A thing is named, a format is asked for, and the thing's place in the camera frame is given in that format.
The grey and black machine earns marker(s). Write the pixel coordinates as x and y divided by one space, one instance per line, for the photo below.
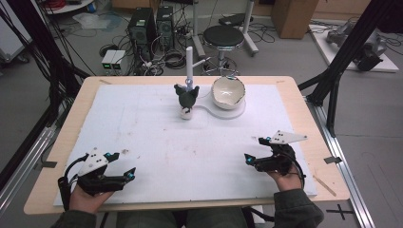
370 50

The white metal stand leg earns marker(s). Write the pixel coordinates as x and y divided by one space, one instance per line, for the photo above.
197 31
248 28

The large black computer tower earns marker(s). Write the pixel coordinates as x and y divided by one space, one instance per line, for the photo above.
141 30

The thin wooden stick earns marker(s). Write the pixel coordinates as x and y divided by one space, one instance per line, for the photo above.
324 186

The person's right leg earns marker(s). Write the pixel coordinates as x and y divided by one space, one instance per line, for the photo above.
218 219

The white power supply box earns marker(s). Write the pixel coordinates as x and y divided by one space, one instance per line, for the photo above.
107 60
119 60

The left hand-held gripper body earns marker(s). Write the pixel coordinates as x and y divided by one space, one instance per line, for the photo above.
93 177

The white round table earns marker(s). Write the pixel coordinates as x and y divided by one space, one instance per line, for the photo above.
72 8

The white foam board mat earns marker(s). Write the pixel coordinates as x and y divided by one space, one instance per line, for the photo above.
158 142

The black tape piece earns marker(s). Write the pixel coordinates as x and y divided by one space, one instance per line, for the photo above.
332 160
49 164

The aluminium rail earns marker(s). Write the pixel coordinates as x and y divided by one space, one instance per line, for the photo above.
345 177
25 164

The black metal frame post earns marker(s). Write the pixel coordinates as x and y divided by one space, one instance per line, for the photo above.
348 47

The black round stool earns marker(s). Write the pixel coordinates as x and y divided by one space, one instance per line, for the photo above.
223 36

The brown cardboard box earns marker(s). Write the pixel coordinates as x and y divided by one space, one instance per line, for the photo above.
294 17

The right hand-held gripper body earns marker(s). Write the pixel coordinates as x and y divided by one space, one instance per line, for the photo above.
280 161

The white ceramic bowl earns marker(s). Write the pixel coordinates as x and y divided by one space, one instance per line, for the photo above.
228 95

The white tree-shaped stand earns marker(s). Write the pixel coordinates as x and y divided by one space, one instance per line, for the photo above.
189 63

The clear plastic sheet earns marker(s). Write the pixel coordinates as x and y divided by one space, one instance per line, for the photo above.
95 21

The person's right hand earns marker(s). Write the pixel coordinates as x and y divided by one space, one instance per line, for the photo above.
286 183

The black flat floor plate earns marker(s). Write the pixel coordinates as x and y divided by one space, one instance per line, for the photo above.
234 19

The person's left hand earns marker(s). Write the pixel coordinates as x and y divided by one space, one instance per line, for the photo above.
85 202

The person's left leg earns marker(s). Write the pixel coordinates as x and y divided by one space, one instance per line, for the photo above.
149 220

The white floor platform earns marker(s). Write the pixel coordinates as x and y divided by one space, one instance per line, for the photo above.
388 65

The person's leg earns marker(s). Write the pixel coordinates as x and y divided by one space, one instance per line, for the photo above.
218 219
149 220

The slim black computer tower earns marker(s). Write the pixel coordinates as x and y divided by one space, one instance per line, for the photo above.
165 27

